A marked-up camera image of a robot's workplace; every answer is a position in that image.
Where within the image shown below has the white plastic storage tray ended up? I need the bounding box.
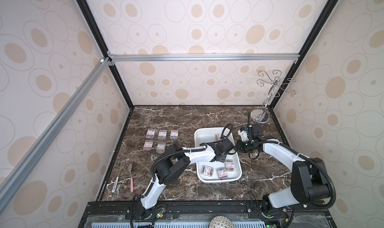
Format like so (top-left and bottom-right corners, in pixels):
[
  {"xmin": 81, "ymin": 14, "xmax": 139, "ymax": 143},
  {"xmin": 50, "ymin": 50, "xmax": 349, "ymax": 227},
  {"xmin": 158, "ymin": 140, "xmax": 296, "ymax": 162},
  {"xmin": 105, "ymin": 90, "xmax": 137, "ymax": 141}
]
[{"xmin": 195, "ymin": 128, "xmax": 243, "ymax": 184}]

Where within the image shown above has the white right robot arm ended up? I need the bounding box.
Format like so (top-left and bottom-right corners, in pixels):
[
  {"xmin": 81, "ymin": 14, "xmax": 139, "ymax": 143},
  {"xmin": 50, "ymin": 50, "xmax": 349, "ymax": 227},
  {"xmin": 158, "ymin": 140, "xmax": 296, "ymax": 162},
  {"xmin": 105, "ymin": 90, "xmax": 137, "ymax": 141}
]
[{"xmin": 235, "ymin": 124, "xmax": 337, "ymax": 210}]

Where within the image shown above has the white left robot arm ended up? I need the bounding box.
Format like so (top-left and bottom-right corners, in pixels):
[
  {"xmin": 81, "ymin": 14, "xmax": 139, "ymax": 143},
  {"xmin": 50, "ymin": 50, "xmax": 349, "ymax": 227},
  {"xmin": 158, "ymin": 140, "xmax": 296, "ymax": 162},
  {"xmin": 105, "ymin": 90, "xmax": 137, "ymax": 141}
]
[{"xmin": 140, "ymin": 138, "xmax": 235, "ymax": 210}]

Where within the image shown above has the metal mesh ball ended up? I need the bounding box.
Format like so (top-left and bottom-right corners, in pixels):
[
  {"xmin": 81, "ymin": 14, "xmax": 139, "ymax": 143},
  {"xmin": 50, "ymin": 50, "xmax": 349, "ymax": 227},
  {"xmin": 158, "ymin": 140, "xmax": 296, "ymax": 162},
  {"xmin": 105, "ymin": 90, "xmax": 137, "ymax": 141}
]
[{"xmin": 209, "ymin": 216, "xmax": 235, "ymax": 228}]

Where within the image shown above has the silver wire hook stand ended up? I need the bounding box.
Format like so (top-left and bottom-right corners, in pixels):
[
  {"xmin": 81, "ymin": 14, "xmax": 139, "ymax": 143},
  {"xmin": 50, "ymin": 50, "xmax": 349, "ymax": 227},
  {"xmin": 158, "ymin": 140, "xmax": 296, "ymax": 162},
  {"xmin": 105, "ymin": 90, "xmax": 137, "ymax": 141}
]
[{"xmin": 248, "ymin": 70, "xmax": 297, "ymax": 124}]

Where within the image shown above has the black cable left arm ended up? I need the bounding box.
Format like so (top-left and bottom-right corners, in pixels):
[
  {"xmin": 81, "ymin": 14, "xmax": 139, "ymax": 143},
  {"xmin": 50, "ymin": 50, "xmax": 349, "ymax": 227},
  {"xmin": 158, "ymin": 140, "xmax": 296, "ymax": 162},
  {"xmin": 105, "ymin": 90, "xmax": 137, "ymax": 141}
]
[{"xmin": 129, "ymin": 122, "xmax": 235, "ymax": 205}]

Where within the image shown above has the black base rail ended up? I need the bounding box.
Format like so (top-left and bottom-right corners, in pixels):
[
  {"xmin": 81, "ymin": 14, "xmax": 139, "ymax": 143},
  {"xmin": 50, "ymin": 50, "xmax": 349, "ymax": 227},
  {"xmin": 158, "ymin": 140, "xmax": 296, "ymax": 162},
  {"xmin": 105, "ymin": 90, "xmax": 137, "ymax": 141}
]
[{"xmin": 78, "ymin": 201, "xmax": 336, "ymax": 228}]

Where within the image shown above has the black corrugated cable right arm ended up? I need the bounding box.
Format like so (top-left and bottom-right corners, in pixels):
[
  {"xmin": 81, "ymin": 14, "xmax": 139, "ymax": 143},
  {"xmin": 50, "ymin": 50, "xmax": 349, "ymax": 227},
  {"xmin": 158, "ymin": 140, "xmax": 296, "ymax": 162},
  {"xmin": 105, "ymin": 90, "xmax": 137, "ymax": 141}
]
[{"xmin": 269, "ymin": 137, "xmax": 337, "ymax": 209}]

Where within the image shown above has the horizontal aluminium rail back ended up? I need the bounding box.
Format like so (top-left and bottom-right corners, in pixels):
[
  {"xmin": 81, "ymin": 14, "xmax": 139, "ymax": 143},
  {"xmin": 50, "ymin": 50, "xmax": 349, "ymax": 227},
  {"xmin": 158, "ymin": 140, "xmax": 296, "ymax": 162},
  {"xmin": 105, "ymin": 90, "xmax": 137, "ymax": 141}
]
[{"xmin": 110, "ymin": 53, "xmax": 300, "ymax": 62}]

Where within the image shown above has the black corner frame post right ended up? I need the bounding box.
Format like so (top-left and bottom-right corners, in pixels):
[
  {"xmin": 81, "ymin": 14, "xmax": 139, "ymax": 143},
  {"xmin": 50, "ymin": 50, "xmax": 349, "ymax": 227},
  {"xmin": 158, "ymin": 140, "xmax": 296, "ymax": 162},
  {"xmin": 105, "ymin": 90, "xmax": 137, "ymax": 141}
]
[{"xmin": 269, "ymin": 0, "xmax": 339, "ymax": 111}]

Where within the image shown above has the black corner frame post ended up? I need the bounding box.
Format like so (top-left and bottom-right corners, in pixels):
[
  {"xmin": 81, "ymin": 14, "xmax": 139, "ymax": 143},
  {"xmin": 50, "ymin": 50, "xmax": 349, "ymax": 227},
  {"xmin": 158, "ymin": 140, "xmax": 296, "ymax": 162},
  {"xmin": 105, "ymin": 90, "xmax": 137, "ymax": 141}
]
[
  {"xmin": 75, "ymin": 0, "xmax": 135, "ymax": 109},
  {"xmin": 269, "ymin": 0, "xmax": 339, "ymax": 111}
]

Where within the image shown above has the black corner frame post left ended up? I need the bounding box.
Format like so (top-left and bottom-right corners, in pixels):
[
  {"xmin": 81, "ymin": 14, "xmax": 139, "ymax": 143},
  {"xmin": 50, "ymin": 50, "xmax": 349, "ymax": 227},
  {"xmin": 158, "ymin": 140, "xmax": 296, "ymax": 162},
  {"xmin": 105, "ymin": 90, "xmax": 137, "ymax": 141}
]
[{"xmin": 75, "ymin": 0, "xmax": 135, "ymax": 109}]

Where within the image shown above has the diagonal aluminium rail left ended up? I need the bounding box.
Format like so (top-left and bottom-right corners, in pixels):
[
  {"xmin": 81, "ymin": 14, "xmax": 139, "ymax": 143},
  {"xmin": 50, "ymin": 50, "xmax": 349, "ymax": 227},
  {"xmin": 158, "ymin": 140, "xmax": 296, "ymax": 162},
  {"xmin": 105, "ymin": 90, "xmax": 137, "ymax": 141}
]
[{"xmin": 1, "ymin": 57, "xmax": 112, "ymax": 212}]

